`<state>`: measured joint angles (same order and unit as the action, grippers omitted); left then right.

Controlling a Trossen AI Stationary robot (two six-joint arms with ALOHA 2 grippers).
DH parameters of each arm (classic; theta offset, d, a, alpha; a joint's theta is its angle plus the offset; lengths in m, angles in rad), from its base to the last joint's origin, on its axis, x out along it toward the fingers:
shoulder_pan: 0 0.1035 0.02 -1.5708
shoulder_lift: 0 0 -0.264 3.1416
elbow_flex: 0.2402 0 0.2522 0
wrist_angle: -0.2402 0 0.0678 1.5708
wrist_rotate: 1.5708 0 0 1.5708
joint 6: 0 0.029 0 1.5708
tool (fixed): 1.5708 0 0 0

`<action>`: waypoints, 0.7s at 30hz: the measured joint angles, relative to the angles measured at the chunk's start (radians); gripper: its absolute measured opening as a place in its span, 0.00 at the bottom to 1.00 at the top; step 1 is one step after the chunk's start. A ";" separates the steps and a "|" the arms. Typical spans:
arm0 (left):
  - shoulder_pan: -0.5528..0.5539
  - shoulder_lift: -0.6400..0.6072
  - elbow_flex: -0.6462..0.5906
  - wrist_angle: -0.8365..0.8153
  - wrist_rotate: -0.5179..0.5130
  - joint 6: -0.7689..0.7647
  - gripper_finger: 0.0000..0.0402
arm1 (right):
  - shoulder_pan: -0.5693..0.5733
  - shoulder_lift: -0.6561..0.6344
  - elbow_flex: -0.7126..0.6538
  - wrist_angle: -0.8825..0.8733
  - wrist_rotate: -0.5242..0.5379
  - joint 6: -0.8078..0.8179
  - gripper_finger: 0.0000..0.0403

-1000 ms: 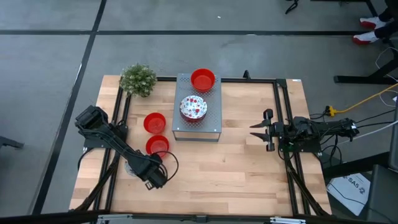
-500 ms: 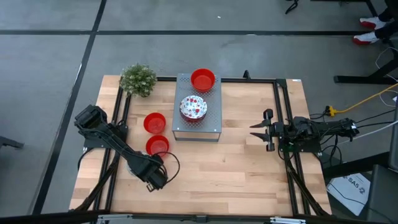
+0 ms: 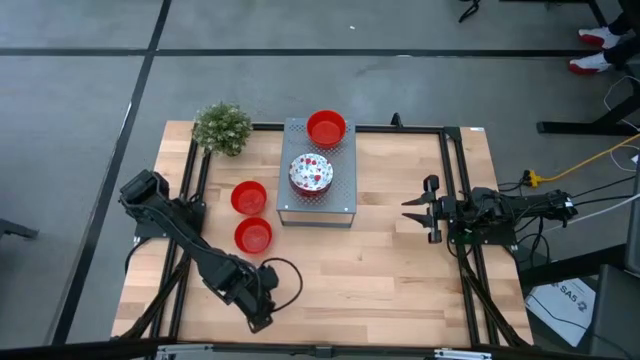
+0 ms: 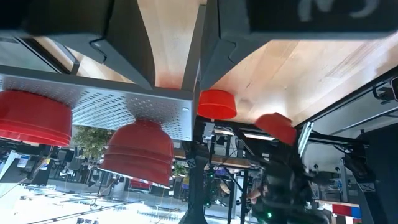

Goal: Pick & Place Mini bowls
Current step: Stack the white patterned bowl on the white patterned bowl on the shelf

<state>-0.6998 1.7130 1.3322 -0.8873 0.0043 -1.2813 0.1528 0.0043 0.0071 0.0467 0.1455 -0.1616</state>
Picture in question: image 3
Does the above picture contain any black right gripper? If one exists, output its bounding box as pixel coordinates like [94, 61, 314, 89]
[401, 174, 459, 245]

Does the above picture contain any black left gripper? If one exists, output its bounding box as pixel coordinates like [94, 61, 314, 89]
[234, 267, 280, 335]

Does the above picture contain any plain red plastic bowl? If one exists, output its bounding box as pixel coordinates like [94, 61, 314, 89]
[305, 109, 348, 150]
[234, 216, 274, 255]
[230, 180, 268, 217]

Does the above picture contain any grey perforated metal shelf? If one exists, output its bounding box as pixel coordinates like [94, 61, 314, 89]
[276, 117, 358, 229]

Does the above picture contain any black desk foot bar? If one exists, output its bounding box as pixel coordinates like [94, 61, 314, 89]
[517, 243, 629, 290]

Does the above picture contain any white printed paper sheet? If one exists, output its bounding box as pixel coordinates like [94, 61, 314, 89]
[524, 277, 597, 349]

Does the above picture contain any black crossbar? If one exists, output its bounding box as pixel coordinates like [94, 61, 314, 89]
[0, 338, 640, 360]

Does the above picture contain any artificial green potted plant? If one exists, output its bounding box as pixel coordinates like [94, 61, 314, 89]
[192, 101, 254, 158]

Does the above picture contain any dark grey box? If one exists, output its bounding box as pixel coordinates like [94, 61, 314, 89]
[589, 263, 640, 359]

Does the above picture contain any black furniture leg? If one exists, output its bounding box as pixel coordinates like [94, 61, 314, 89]
[0, 218, 40, 241]

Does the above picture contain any black left wrist camera cable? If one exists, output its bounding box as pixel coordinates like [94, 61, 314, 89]
[257, 256, 305, 315]

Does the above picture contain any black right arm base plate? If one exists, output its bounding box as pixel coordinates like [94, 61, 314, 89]
[446, 205, 519, 246]

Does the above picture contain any silver metal bracket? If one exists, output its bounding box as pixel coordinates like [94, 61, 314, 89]
[433, 347, 494, 360]
[154, 343, 214, 360]

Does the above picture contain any black aluminium rig frame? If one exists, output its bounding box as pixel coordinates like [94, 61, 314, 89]
[112, 112, 534, 351]

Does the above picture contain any yellow extension cord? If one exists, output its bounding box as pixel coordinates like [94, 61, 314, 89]
[522, 132, 640, 188]

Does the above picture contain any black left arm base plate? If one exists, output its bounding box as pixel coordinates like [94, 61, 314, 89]
[134, 199, 207, 240]

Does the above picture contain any black desk leg frame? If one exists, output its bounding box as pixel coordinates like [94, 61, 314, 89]
[537, 0, 640, 137]

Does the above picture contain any white cable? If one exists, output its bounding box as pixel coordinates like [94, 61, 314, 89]
[574, 192, 640, 224]

